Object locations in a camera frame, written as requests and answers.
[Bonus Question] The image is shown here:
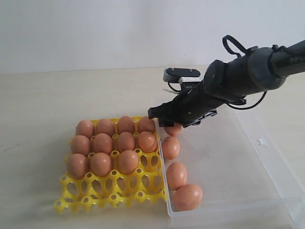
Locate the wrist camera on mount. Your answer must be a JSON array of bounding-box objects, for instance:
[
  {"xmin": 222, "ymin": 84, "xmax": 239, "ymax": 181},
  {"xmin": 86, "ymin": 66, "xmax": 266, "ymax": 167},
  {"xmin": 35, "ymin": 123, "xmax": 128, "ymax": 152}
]
[{"xmin": 163, "ymin": 67, "xmax": 203, "ymax": 93}]

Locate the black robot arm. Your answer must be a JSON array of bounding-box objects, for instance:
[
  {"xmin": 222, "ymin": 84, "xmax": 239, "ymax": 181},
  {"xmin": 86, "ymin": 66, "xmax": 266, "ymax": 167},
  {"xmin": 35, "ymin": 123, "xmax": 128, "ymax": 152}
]
[{"xmin": 148, "ymin": 35, "xmax": 305, "ymax": 128}]

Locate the brown egg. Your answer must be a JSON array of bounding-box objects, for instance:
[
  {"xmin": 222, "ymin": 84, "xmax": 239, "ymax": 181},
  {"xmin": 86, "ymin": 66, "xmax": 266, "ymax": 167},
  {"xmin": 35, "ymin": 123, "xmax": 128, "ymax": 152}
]
[
  {"xmin": 66, "ymin": 154, "xmax": 89, "ymax": 179},
  {"xmin": 164, "ymin": 123, "xmax": 182, "ymax": 136},
  {"xmin": 173, "ymin": 184, "xmax": 203, "ymax": 211},
  {"xmin": 96, "ymin": 118, "xmax": 115, "ymax": 137},
  {"xmin": 166, "ymin": 162, "xmax": 187, "ymax": 190},
  {"xmin": 71, "ymin": 135, "xmax": 92, "ymax": 156},
  {"xmin": 93, "ymin": 133, "xmax": 113, "ymax": 155},
  {"xmin": 90, "ymin": 153, "xmax": 112, "ymax": 177},
  {"xmin": 116, "ymin": 132, "xmax": 135, "ymax": 153},
  {"xmin": 162, "ymin": 136, "xmax": 180, "ymax": 160},
  {"xmin": 75, "ymin": 120, "xmax": 95, "ymax": 139},
  {"xmin": 118, "ymin": 150, "xmax": 139, "ymax": 174},
  {"xmin": 138, "ymin": 131, "xmax": 157, "ymax": 153},
  {"xmin": 117, "ymin": 116, "xmax": 135, "ymax": 134},
  {"xmin": 137, "ymin": 116, "xmax": 155, "ymax": 133}
]

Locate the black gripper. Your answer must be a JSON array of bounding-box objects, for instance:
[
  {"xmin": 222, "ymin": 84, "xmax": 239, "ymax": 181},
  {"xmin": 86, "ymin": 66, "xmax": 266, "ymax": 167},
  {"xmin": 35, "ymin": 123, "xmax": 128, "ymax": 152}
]
[{"xmin": 148, "ymin": 81, "xmax": 225, "ymax": 128}]

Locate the yellow plastic egg tray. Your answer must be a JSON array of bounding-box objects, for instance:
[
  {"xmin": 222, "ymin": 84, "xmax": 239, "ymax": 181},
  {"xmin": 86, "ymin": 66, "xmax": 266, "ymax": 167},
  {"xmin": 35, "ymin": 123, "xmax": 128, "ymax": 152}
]
[{"xmin": 54, "ymin": 133, "xmax": 167, "ymax": 214}]

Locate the clear plastic container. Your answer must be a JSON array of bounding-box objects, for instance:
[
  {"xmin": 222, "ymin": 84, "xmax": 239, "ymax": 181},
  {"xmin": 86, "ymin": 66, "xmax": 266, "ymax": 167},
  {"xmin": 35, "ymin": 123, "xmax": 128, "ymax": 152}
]
[{"xmin": 165, "ymin": 96, "xmax": 305, "ymax": 229}]

